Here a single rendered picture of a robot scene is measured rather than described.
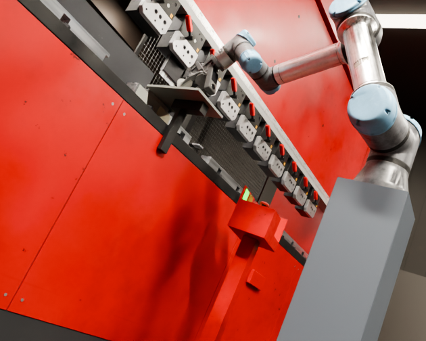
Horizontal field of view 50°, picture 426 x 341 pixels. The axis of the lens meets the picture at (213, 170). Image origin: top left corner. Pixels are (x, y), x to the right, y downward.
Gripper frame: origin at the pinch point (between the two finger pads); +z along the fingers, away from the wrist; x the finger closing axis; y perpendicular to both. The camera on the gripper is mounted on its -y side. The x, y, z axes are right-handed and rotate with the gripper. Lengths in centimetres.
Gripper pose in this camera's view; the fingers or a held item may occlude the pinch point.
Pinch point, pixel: (180, 98)
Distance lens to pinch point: 180.3
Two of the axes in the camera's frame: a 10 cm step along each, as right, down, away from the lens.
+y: -2.9, -6.5, 7.0
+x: -5.6, -4.8, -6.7
